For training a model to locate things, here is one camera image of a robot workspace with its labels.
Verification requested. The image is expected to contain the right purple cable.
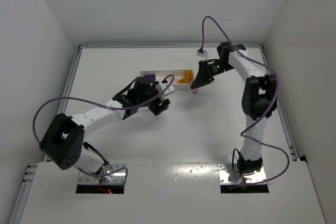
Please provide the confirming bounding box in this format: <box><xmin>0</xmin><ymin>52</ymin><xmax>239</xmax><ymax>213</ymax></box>
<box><xmin>196</xmin><ymin>16</ymin><xmax>290</xmax><ymax>188</ymax></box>

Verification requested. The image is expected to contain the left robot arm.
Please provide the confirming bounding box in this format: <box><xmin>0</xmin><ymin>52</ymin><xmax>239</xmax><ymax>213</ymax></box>
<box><xmin>38</xmin><ymin>74</ymin><xmax>175</xmax><ymax>178</ymax></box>

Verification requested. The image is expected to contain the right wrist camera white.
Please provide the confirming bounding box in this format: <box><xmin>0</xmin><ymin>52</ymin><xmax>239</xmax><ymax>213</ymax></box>
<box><xmin>196</xmin><ymin>48</ymin><xmax>209</xmax><ymax>61</ymax></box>

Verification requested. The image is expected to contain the purple crown lego brick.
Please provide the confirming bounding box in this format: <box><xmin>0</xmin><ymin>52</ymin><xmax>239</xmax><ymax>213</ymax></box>
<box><xmin>189</xmin><ymin>81</ymin><xmax>198</xmax><ymax>94</ymax></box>

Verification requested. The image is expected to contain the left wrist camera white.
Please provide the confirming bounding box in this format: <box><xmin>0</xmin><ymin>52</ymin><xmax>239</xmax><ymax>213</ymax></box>
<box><xmin>155</xmin><ymin>82</ymin><xmax>175</xmax><ymax>99</ymax></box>

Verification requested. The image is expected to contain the back aluminium frame rail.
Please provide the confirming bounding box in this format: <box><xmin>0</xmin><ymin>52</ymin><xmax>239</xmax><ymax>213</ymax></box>
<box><xmin>79</xmin><ymin>43</ymin><xmax>263</xmax><ymax>49</ymax></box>

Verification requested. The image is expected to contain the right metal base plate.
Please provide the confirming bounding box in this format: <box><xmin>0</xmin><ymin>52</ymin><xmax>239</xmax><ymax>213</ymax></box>
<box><xmin>218</xmin><ymin>163</ymin><xmax>267</xmax><ymax>186</ymax></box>

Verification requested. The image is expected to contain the left aluminium frame rail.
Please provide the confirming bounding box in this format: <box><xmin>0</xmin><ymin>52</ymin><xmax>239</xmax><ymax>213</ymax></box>
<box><xmin>7</xmin><ymin>46</ymin><xmax>81</xmax><ymax>224</ymax></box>

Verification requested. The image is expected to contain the metal base plate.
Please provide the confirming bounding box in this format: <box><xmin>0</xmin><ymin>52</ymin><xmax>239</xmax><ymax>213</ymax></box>
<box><xmin>78</xmin><ymin>163</ymin><xmax>128</xmax><ymax>186</ymax></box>
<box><xmin>218</xmin><ymin>163</ymin><xmax>267</xmax><ymax>186</ymax></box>

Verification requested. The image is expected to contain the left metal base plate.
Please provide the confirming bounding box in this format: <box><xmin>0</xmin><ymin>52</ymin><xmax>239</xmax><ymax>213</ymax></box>
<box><xmin>78</xmin><ymin>163</ymin><xmax>128</xmax><ymax>186</ymax></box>

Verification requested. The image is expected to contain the white three-compartment tray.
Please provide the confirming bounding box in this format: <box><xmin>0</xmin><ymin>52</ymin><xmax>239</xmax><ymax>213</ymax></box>
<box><xmin>139</xmin><ymin>69</ymin><xmax>191</xmax><ymax>90</ymax></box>

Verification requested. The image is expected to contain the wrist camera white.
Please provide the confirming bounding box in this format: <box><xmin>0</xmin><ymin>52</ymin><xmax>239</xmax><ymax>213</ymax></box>
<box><xmin>196</xmin><ymin>48</ymin><xmax>209</xmax><ymax>61</ymax></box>
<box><xmin>155</xmin><ymin>82</ymin><xmax>175</xmax><ymax>99</ymax></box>

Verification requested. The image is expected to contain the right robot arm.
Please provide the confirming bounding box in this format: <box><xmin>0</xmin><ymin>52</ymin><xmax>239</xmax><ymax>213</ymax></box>
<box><xmin>191</xmin><ymin>42</ymin><xmax>277</xmax><ymax>176</ymax></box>

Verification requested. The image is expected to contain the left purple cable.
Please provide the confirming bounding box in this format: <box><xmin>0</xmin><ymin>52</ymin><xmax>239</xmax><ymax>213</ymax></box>
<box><xmin>32</xmin><ymin>74</ymin><xmax>176</xmax><ymax>183</ymax></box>

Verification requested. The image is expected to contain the purple cable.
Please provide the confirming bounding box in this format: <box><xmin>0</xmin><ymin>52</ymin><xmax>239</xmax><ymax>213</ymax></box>
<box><xmin>32</xmin><ymin>74</ymin><xmax>176</xmax><ymax>183</ymax></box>
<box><xmin>196</xmin><ymin>16</ymin><xmax>290</xmax><ymax>188</ymax></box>

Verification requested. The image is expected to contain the yellow oval orange-pattern lego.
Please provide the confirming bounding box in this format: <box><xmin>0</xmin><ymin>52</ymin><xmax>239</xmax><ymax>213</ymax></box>
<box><xmin>184</xmin><ymin>70</ymin><xmax>194</xmax><ymax>81</ymax></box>

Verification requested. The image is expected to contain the purple half-round lego brick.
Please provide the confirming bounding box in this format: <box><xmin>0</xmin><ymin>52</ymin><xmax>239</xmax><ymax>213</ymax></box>
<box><xmin>144</xmin><ymin>74</ymin><xmax>156</xmax><ymax>81</ymax></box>

